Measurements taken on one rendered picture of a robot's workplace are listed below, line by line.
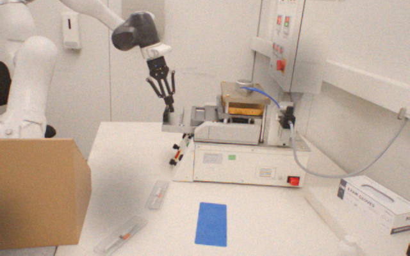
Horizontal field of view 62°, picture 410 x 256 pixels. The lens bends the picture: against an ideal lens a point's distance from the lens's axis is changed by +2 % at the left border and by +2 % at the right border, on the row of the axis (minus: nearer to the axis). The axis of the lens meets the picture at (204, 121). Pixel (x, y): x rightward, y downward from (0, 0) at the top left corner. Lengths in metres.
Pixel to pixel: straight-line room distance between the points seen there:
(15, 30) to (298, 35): 0.95
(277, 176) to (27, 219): 0.89
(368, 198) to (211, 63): 1.91
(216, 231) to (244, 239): 0.09
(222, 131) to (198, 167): 0.18
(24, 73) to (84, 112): 1.77
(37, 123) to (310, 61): 0.94
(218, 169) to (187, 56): 1.61
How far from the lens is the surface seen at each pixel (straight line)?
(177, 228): 1.14
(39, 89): 1.21
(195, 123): 1.36
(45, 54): 1.19
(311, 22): 1.27
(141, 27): 1.36
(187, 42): 2.81
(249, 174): 1.38
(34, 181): 1.02
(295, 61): 1.27
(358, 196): 1.31
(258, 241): 1.13
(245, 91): 1.39
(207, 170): 1.36
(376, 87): 1.49
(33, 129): 1.16
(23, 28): 1.31
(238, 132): 1.31
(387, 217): 1.25
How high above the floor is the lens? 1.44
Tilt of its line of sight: 19 degrees down
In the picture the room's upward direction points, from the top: 4 degrees clockwise
